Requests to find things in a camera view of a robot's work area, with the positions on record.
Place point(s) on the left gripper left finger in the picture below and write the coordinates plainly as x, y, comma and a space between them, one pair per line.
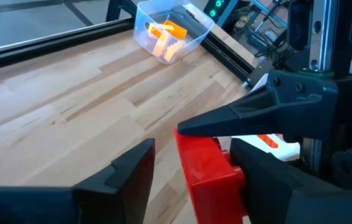
69, 208

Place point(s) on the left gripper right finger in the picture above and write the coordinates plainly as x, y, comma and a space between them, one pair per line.
288, 205

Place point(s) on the long yellow toy brick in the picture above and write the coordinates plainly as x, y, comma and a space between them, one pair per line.
160, 46
154, 31
174, 50
175, 29

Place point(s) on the dark device with green lights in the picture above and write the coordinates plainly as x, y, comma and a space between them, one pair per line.
222, 14

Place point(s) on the orange toy brick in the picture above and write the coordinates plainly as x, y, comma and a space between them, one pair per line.
267, 141

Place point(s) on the black aluminium frame rail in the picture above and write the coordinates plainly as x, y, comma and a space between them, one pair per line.
54, 43
228, 57

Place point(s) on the blue-grey metal table frame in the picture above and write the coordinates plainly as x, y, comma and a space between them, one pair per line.
266, 12

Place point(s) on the clear plastic bin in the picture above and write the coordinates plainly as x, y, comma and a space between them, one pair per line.
194, 31

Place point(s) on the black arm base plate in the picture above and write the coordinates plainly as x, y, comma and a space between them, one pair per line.
256, 67

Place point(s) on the white plastic bin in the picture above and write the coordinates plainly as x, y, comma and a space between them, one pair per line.
288, 151

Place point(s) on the black frame foot bracket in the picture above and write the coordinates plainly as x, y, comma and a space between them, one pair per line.
115, 9

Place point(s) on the red toy brick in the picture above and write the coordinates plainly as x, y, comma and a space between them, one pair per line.
207, 180

